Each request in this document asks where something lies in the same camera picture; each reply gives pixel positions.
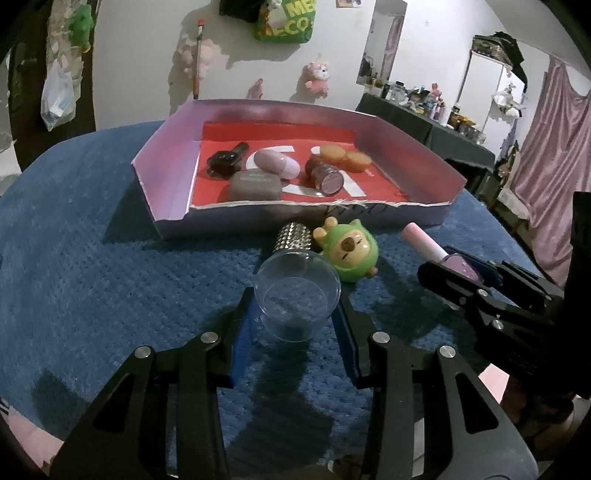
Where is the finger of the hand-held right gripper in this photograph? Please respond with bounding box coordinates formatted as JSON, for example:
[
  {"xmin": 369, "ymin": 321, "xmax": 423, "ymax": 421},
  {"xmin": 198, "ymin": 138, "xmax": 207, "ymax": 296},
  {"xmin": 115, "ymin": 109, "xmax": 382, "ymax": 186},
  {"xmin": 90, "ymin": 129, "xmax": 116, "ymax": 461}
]
[
  {"xmin": 444, "ymin": 246, "xmax": 564, "ymax": 306},
  {"xmin": 417, "ymin": 260, "xmax": 509, "ymax": 334}
]

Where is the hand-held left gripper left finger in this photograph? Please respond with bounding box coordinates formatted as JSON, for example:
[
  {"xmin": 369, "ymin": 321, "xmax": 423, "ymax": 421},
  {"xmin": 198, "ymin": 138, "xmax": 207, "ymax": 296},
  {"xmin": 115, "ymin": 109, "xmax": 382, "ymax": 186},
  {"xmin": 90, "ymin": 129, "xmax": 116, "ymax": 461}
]
[{"xmin": 48, "ymin": 286, "xmax": 259, "ymax": 480}]

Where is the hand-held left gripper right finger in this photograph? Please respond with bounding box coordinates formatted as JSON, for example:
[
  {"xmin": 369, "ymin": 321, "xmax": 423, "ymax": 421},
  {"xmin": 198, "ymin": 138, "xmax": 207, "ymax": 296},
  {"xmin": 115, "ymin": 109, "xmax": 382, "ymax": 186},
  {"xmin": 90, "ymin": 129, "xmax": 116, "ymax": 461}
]
[{"xmin": 335, "ymin": 295, "xmax": 541, "ymax": 480}]

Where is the pink capped cosmetic bottle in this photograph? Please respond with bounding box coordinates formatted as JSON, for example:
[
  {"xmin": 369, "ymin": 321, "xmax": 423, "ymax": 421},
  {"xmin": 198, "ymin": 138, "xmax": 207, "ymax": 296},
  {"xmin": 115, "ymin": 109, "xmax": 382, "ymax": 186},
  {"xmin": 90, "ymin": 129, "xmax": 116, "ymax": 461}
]
[{"xmin": 401, "ymin": 222, "xmax": 481, "ymax": 280}]

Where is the clear plastic cup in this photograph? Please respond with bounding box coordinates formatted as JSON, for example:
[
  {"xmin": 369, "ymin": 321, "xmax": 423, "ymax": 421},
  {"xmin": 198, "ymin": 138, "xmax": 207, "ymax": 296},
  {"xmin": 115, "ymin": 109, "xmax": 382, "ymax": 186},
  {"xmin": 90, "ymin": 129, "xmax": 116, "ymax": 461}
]
[{"xmin": 254, "ymin": 251, "xmax": 343, "ymax": 343}]

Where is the red cardboard box tray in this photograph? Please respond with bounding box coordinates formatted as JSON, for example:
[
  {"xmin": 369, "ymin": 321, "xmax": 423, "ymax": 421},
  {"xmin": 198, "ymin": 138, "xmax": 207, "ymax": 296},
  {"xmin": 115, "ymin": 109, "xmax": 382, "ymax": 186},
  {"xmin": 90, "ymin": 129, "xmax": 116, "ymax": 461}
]
[{"xmin": 131, "ymin": 98, "xmax": 466, "ymax": 241}]

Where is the brown rounded case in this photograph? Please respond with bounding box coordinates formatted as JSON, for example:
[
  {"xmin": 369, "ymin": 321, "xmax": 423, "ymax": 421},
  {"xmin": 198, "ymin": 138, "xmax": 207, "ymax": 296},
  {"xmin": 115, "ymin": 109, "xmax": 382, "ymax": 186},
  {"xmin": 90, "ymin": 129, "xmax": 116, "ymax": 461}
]
[{"xmin": 228, "ymin": 168, "xmax": 284, "ymax": 202}]

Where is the brown jar with pink lid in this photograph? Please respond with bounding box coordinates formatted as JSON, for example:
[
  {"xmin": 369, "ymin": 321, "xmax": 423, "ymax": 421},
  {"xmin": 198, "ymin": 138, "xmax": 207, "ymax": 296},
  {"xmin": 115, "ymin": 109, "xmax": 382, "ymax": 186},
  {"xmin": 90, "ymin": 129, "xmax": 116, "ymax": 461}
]
[{"xmin": 304, "ymin": 156, "xmax": 345, "ymax": 195}]

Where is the orange round container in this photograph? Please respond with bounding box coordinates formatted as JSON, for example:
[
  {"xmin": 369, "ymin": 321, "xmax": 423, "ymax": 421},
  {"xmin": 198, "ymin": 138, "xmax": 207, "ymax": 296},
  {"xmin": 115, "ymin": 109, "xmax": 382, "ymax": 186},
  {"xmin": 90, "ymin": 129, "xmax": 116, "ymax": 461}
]
[
  {"xmin": 345, "ymin": 152, "xmax": 373, "ymax": 173},
  {"xmin": 319, "ymin": 143, "xmax": 348, "ymax": 164}
]

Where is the pink oval case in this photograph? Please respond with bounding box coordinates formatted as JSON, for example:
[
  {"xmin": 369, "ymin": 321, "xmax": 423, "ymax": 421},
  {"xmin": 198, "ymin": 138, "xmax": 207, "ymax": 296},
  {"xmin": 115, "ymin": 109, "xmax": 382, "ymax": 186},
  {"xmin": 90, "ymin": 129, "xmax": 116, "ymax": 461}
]
[{"xmin": 252, "ymin": 148, "xmax": 301, "ymax": 180}]

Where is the green animal toy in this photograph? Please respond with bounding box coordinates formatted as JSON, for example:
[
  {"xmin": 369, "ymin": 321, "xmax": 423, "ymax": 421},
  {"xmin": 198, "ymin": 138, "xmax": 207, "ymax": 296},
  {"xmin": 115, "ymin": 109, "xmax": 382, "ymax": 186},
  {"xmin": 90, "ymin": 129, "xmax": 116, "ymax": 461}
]
[{"xmin": 312, "ymin": 217, "xmax": 380, "ymax": 284}]

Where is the pink curtain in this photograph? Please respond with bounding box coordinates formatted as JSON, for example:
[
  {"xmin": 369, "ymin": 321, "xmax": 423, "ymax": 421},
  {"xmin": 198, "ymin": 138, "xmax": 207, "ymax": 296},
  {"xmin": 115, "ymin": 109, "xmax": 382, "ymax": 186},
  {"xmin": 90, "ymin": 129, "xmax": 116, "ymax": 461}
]
[{"xmin": 509, "ymin": 58, "xmax": 591, "ymax": 288}]

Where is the silver studded cylinder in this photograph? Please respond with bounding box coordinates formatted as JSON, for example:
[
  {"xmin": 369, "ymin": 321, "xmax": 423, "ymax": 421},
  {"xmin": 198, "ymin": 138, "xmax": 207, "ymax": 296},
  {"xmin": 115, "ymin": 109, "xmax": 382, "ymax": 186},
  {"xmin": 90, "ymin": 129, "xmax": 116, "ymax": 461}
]
[{"xmin": 272, "ymin": 222, "xmax": 313, "ymax": 254}]

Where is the table with dark cloth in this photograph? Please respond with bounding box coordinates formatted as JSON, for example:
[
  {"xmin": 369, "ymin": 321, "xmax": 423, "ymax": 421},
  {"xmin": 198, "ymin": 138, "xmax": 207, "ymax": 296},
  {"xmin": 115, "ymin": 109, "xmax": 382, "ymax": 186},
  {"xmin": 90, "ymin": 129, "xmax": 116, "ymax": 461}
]
[{"xmin": 355, "ymin": 92, "xmax": 496, "ymax": 172}]

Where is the blue knitted blanket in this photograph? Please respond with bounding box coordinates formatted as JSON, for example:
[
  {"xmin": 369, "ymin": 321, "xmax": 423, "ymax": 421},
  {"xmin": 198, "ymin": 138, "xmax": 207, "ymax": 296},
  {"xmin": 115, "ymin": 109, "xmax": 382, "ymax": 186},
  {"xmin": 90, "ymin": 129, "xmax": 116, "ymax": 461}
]
[{"xmin": 0, "ymin": 121, "xmax": 555, "ymax": 480}]

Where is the white hanging plush toy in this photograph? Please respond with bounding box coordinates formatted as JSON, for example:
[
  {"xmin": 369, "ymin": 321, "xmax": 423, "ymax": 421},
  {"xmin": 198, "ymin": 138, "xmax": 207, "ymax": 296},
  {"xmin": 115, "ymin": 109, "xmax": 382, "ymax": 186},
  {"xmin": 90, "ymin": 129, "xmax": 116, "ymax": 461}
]
[{"xmin": 491, "ymin": 89, "xmax": 525, "ymax": 117}]

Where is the black wristwatch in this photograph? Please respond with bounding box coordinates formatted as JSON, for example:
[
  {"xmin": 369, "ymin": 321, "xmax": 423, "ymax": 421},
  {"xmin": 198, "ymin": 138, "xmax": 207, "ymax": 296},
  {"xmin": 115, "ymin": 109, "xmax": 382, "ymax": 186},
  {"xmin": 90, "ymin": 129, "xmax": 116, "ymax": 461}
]
[{"xmin": 206, "ymin": 142, "xmax": 250, "ymax": 179}]

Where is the group of bottles and figurines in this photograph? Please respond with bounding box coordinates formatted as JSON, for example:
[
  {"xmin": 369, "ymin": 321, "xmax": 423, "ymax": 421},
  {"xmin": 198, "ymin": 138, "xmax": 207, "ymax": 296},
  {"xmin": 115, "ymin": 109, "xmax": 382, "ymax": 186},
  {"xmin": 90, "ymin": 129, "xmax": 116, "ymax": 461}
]
[{"xmin": 362, "ymin": 76, "xmax": 490, "ymax": 142}]

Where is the white cabinet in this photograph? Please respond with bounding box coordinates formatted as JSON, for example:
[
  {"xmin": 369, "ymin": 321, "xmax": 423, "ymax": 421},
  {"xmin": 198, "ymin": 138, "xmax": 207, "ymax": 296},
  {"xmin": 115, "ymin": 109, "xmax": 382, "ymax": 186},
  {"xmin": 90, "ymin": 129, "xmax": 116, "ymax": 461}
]
[{"xmin": 455, "ymin": 50, "xmax": 528, "ymax": 140}]

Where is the dark bag on cabinet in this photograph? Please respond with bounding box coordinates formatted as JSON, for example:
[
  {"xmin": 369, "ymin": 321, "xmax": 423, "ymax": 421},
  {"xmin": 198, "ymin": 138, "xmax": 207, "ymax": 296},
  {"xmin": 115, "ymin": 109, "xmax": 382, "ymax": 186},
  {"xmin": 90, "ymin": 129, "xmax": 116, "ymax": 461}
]
[{"xmin": 471, "ymin": 31, "xmax": 528, "ymax": 82}]

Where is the pink pig plush toy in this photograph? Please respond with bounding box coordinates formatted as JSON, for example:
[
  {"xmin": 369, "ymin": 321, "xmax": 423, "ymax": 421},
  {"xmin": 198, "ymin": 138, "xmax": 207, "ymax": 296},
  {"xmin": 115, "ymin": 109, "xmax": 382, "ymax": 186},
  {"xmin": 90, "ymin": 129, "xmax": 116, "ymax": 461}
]
[{"xmin": 302, "ymin": 62, "xmax": 331, "ymax": 97}]

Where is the pale pink plush toy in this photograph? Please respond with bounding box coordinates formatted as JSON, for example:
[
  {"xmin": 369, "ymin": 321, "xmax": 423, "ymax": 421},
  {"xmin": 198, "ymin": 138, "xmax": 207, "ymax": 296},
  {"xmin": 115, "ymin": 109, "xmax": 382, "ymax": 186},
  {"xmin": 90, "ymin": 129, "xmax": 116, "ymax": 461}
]
[{"xmin": 181, "ymin": 37, "xmax": 217, "ymax": 75}]

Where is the clear plastic bag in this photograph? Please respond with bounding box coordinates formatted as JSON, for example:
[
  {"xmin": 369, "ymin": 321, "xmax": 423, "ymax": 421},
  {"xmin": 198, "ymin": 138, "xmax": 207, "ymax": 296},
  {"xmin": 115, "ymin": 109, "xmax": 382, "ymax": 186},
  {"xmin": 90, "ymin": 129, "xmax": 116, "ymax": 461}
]
[{"xmin": 41, "ymin": 62, "xmax": 76, "ymax": 133}]

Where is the green shopping bag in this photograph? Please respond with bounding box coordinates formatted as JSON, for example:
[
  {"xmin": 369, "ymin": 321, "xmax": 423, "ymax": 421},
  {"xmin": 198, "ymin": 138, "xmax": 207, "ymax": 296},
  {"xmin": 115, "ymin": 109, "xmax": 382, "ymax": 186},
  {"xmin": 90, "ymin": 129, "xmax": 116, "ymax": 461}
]
[{"xmin": 254, "ymin": 0, "xmax": 317, "ymax": 44}]

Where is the dark wooden door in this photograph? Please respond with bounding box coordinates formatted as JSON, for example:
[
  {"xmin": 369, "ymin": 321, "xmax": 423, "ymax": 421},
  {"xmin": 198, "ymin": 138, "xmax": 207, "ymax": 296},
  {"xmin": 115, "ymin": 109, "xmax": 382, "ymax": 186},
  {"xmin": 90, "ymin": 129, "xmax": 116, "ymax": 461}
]
[{"xmin": 8, "ymin": 0, "xmax": 99, "ymax": 172}]

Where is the black hanging bag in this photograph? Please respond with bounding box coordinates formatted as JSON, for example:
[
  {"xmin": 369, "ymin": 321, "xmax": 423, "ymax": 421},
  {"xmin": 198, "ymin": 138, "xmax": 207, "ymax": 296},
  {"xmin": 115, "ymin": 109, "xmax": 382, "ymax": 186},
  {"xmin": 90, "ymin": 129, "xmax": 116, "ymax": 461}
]
[{"xmin": 219, "ymin": 0, "xmax": 264, "ymax": 22}]

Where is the green plush toy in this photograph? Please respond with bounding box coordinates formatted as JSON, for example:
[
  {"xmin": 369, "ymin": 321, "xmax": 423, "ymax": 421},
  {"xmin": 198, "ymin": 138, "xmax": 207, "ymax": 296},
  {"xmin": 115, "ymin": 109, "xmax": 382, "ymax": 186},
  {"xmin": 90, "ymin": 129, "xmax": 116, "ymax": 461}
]
[{"xmin": 69, "ymin": 4, "xmax": 96, "ymax": 52}]

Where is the camouflage hanging cloth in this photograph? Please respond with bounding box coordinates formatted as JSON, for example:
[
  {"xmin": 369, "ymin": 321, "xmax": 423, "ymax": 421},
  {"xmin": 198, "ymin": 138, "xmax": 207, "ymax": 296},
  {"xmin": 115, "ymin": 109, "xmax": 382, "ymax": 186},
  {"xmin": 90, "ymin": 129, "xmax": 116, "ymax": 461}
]
[{"xmin": 45, "ymin": 0, "xmax": 94, "ymax": 95}]

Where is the wall mirror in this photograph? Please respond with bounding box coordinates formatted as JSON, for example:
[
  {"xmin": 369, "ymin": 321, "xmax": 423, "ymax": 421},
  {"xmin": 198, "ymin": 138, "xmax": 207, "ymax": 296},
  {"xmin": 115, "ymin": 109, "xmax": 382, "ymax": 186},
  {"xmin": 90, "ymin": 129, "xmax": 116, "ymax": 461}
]
[{"xmin": 356, "ymin": 0, "xmax": 408, "ymax": 86}]

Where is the orange handled mop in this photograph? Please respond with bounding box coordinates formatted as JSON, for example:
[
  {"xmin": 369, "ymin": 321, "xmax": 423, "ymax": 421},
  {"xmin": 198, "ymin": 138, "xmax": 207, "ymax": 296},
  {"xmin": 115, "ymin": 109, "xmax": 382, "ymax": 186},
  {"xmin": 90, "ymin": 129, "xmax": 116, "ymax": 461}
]
[{"xmin": 191, "ymin": 18, "xmax": 206, "ymax": 100}]

